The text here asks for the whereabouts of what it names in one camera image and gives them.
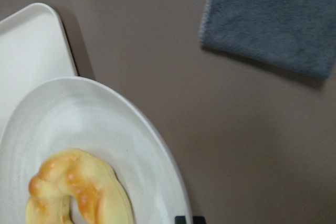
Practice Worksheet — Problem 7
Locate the white rabbit tray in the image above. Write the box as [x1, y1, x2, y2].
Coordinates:
[1, 3, 78, 129]

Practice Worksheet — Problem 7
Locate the glazed braided donut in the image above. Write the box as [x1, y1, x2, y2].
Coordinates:
[25, 148, 134, 223]

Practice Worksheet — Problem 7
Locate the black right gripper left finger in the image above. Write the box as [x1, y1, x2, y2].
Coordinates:
[174, 216, 186, 224]

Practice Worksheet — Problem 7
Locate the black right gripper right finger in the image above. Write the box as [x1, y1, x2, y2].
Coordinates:
[192, 216, 206, 224]

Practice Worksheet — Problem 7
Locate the grey folded cloth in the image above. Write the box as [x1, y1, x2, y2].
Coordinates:
[199, 0, 335, 79]

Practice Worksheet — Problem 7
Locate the white round plate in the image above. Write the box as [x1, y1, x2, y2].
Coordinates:
[1, 77, 192, 223]

